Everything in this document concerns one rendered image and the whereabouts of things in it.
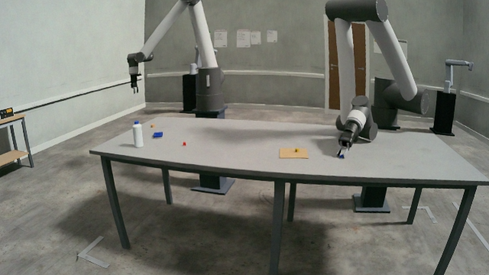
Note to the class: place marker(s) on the white plastic bottle with blue cap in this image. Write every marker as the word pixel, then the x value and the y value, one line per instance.
pixel 137 132

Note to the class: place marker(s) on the tan mat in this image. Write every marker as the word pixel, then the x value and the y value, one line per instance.
pixel 290 153

